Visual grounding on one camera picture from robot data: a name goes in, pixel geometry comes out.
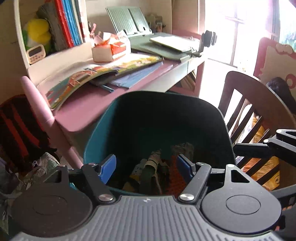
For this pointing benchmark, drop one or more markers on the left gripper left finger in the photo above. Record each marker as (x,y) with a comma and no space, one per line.
(96,176)

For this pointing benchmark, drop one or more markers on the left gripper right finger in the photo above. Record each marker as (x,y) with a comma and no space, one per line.
(195,176)

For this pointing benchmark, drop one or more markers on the purple white carton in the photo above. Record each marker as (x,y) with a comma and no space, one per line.
(186,149)

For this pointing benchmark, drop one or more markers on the white yellow yogurt bottle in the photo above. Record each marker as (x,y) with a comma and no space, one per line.
(144,178)

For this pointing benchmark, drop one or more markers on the dark teal trash bin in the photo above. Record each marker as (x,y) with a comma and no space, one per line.
(140,122)

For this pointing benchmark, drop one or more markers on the dark wooden chair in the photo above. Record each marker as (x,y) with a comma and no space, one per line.
(256,113)

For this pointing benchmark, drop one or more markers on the pink chair backrest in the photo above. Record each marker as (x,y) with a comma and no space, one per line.
(48,122)

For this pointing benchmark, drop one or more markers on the pink cartoon board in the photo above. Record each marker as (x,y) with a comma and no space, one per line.
(275,60)

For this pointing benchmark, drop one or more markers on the black red backpack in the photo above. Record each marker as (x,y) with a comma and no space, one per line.
(23,140)

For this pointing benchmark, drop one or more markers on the pink white study desk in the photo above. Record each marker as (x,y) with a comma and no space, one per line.
(87,104)

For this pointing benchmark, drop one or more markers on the blue flat folder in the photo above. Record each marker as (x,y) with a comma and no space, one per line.
(131,79)

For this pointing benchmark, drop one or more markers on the colourful picture book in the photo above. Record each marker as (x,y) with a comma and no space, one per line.
(62,85)

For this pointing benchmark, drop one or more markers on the orange white tissue box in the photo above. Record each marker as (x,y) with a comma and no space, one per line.
(110,47)

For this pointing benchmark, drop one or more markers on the black desk clamp lamp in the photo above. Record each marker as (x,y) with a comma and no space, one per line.
(208,39)

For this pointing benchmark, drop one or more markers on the white notebook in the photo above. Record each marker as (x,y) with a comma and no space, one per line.
(177,43)

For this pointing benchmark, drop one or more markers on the white desk bookshelf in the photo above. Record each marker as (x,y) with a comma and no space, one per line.
(87,11)

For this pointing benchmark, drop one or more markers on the small white digital clock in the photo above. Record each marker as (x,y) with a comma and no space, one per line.
(36,54)

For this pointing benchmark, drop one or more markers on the blue upright book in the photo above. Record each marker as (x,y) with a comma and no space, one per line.
(73,22)

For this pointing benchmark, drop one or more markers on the yellow plush toy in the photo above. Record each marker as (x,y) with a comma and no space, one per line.
(37,32)

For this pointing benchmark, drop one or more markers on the green folding book stand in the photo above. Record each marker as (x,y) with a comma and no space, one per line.
(129,19)

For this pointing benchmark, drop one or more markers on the red upright book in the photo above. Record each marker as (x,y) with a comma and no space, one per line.
(63,23)

